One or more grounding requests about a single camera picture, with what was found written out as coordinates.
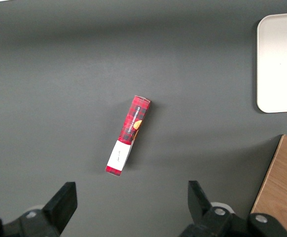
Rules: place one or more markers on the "white plastic tray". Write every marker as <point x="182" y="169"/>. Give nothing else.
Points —
<point x="280" y="63"/>

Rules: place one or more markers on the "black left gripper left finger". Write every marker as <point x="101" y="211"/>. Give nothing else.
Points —
<point x="57" y="209"/>

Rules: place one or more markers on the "red plaid shortbread box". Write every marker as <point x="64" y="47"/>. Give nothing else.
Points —
<point x="128" y="135"/>

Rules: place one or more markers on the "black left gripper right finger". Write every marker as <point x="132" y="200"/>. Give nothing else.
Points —
<point x="205" y="212"/>

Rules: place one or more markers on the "light wooden board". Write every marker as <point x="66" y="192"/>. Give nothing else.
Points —
<point x="280" y="182"/>

